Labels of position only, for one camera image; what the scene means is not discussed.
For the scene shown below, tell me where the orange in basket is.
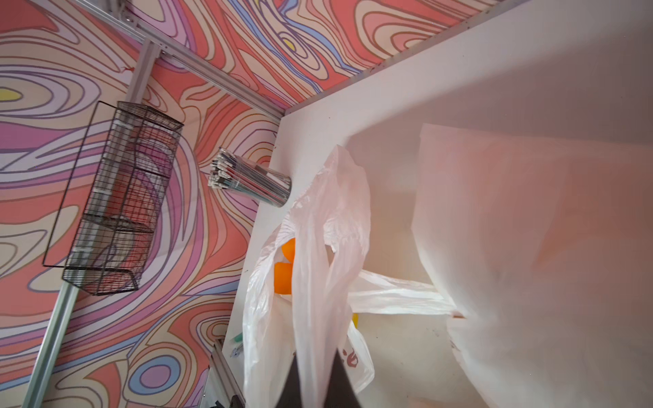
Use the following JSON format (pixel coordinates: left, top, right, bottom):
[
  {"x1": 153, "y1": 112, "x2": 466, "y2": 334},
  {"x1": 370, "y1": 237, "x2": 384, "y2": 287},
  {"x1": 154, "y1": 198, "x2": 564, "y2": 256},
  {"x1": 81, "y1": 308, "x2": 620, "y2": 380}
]
[
  {"x1": 274, "y1": 262, "x2": 293, "y2": 295},
  {"x1": 281, "y1": 238, "x2": 295, "y2": 264}
]

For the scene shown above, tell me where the printed bag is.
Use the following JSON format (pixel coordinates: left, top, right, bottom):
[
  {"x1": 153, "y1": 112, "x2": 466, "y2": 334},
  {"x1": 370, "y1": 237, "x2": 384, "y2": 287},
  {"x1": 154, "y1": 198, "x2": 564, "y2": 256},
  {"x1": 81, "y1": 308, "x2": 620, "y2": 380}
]
[{"x1": 412, "y1": 124, "x2": 652, "y2": 407}]

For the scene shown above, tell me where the left orange in basket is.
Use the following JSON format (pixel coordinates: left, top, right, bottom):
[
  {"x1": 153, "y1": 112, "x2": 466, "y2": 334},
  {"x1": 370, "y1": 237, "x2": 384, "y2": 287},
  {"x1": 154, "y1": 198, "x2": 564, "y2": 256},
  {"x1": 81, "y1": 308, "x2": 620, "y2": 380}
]
[{"x1": 274, "y1": 262, "x2": 293, "y2": 295}]

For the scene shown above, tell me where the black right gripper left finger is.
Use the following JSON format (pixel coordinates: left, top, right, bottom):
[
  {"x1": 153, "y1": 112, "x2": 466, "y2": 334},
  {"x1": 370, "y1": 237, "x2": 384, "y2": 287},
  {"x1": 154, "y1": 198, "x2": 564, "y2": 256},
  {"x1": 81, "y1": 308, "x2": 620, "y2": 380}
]
[{"x1": 275, "y1": 356, "x2": 303, "y2": 408}]

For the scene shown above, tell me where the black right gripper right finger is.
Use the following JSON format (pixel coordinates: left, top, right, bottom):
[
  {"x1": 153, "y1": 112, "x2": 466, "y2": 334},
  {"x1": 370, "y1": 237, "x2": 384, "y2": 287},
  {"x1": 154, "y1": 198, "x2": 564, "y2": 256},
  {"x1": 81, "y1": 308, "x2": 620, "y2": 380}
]
[{"x1": 324, "y1": 350, "x2": 362, "y2": 408}]

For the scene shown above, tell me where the metal pen cup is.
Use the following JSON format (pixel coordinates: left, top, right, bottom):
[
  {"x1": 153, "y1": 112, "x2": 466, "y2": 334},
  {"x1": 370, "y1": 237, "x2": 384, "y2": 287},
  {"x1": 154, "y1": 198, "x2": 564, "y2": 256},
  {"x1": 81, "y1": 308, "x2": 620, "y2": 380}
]
[{"x1": 207, "y1": 148, "x2": 292, "y2": 207}]

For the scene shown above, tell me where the green pen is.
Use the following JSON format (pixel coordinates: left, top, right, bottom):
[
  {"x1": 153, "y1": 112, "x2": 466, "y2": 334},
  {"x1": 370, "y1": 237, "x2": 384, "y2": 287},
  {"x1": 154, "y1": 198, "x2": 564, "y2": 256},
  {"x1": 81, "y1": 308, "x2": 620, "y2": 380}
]
[{"x1": 230, "y1": 333, "x2": 243, "y2": 358}]

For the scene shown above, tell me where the black wire basket left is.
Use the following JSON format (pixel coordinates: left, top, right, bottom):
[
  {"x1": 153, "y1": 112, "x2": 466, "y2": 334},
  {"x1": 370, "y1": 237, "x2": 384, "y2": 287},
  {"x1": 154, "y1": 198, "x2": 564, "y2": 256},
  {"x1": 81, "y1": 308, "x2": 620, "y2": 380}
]
[{"x1": 42, "y1": 101, "x2": 183, "y2": 296}]

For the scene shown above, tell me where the centre orange in basket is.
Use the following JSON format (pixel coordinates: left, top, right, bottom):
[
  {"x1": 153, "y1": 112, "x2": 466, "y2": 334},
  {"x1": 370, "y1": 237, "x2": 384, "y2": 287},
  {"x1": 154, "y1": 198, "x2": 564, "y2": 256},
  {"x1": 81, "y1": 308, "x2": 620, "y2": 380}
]
[{"x1": 281, "y1": 238, "x2": 295, "y2": 264}]

